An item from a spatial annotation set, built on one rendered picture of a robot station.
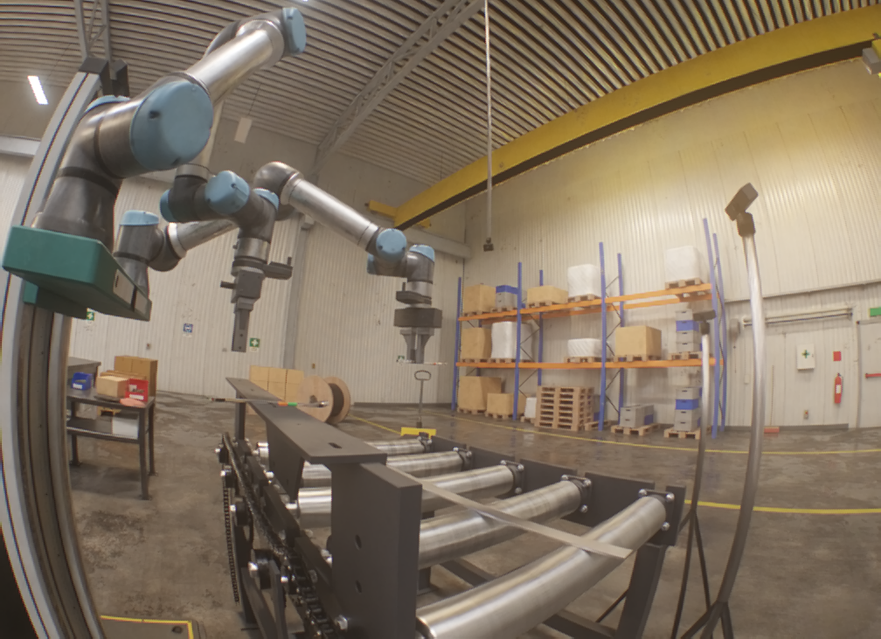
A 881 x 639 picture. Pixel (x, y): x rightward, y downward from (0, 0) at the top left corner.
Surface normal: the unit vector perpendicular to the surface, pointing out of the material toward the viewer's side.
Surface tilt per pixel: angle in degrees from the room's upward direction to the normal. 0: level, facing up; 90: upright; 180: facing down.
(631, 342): 90
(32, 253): 90
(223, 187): 90
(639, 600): 90
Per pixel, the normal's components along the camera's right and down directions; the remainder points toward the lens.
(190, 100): 0.98, 0.16
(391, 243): 0.22, -0.15
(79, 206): 0.81, -0.34
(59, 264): 0.61, -0.10
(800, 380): -0.79, -0.14
